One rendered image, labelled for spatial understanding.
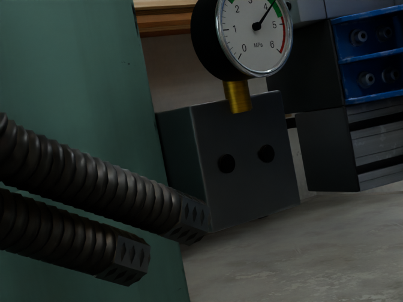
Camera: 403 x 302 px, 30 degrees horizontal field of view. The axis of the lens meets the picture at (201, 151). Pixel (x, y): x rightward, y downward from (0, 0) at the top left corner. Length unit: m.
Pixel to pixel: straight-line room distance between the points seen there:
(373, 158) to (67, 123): 0.42
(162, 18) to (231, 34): 2.65
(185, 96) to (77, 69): 3.32
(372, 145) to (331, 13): 0.14
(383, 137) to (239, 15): 0.38
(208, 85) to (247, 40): 3.43
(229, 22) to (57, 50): 0.10
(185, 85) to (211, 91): 0.18
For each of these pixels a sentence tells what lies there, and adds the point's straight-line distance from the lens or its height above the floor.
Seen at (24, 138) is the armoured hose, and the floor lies 0.62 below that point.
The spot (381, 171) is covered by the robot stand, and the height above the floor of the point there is 0.52.
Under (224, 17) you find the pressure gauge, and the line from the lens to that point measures 0.45.
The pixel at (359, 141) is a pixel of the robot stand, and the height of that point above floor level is 0.56.
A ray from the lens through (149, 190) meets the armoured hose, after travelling 0.35.
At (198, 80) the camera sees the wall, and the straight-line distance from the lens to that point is 3.85.
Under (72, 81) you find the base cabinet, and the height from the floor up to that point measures 0.65.
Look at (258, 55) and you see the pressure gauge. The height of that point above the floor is 0.64.
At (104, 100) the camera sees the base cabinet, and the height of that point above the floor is 0.63.
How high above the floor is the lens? 0.62
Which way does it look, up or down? 3 degrees down
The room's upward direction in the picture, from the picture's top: 11 degrees counter-clockwise
